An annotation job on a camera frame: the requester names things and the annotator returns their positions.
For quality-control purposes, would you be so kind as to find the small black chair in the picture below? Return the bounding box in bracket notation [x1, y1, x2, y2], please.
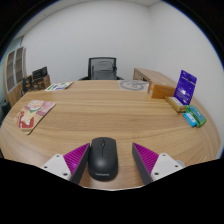
[21, 77, 29, 94]

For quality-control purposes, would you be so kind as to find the black mesh office chair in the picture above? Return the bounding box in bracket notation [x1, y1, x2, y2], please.
[78, 56, 124, 81]

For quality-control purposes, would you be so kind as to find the small blue box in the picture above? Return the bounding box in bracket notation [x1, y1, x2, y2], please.
[183, 112, 198, 128]

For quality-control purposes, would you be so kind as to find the cartoon print mouse pad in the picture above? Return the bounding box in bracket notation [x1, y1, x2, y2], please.
[13, 99, 57, 136]

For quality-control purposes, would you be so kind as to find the orange-brown box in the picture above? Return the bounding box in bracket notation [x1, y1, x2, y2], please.
[147, 80, 177, 100]

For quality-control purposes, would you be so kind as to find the grey backpack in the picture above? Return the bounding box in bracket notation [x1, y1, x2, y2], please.
[91, 60, 116, 81]

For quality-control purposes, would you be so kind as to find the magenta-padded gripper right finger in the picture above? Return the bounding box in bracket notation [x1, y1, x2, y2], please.
[131, 143, 184, 185]

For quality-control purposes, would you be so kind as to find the black computer mouse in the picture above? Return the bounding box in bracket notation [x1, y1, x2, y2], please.
[87, 136, 119, 182]

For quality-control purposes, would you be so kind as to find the black leather chair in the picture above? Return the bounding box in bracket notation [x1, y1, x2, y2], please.
[0, 99, 13, 118]

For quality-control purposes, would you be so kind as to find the black box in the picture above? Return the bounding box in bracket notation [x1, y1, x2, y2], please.
[31, 66, 48, 80]

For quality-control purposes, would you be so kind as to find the round grey printed disc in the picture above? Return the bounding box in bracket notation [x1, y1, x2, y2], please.
[118, 79, 150, 93]

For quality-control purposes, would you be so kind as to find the printed sticker sheet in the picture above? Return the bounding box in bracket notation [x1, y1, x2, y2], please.
[44, 81, 75, 92]

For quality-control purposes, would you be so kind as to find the purple card package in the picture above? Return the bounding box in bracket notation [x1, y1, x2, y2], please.
[173, 69, 198, 106]

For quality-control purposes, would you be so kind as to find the small tan box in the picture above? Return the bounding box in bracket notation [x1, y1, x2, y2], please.
[165, 96, 187, 114]

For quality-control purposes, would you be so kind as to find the small green box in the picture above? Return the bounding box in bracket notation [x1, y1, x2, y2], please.
[185, 104, 207, 128]

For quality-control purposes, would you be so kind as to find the wooden shelf unit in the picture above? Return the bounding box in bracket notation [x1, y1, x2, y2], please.
[3, 46, 28, 107]

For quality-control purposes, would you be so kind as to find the small brown cardboard box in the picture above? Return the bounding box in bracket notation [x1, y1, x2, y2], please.
[26, 75, 35, 92]

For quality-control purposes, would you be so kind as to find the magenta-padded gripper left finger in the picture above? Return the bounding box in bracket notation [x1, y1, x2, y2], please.
[41, 143, 92, 185]

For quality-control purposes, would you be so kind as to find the wooden side desk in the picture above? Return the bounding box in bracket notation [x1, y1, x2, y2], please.
[133, 67, 178, 88]

